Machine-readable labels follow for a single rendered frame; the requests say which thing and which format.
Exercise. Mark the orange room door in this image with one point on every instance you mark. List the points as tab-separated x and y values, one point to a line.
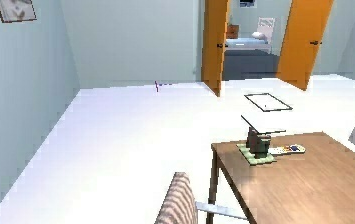
214	43
303	40

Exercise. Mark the white table with black edge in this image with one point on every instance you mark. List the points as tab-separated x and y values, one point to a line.
261	124

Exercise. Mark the grey statue on green base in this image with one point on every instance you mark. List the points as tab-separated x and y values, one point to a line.
257	146

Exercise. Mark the striped chair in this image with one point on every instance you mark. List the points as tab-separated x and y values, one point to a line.
181	201

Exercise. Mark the brown wooden nightstand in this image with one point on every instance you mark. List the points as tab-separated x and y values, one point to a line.
232	31

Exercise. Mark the bed with blue cover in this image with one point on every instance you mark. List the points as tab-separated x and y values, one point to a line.
248	41

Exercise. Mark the white pillow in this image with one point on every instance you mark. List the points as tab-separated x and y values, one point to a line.
259	34

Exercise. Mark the white remote control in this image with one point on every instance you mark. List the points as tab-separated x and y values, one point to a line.
287	149

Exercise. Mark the brown wooden table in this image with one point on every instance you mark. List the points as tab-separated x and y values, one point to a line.
295	183

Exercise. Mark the dark framed wall picture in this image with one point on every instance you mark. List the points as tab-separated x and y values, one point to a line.
247	3

